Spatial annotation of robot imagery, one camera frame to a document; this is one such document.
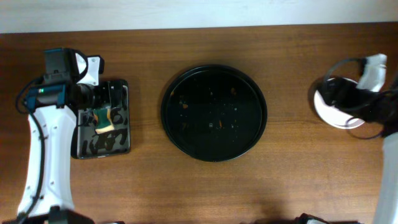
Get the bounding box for white plate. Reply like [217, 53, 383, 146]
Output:
[313, 84, 365, 129]

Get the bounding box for green yellow sponge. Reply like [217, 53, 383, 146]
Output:
[93, 108, 115, 134]

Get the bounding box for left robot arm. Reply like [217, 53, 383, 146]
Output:
[12, 80, 131, 223]

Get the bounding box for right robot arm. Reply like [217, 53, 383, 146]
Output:
[320, 72, 397, 224]

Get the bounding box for black rectangular tray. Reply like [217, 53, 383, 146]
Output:
[70, 79, 131, 161]

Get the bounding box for round black tray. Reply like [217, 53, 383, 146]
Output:
[160, 65, 267, 162]

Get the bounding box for silver metal pan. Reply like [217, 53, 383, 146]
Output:
[76, 85, 130, 157]

